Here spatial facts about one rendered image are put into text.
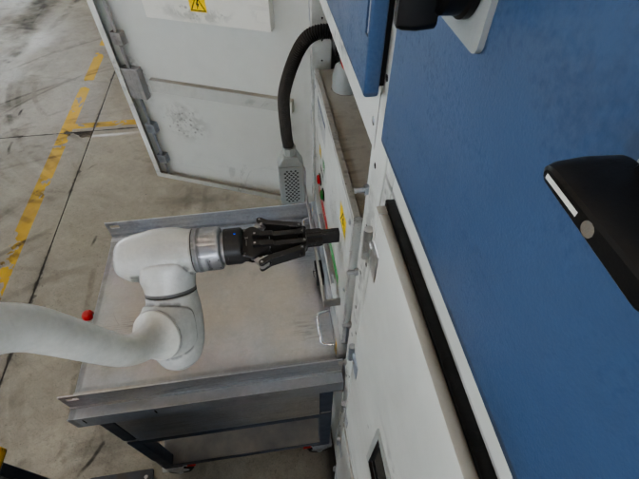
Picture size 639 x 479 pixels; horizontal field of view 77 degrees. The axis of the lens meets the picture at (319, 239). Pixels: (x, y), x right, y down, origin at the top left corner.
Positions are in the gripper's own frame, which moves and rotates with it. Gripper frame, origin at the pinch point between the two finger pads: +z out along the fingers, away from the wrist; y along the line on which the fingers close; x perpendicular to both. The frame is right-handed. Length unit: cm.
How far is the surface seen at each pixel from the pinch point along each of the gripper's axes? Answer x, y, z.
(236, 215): -34, -41, -23
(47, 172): -123, -188, -167
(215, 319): -38.3, -5.6, -29.8
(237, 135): -15, -60, -19
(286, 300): -38.3, -9.0, -9.1
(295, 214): -36, -41, -3
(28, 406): -123, -22, -130
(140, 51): 9, -70, -44
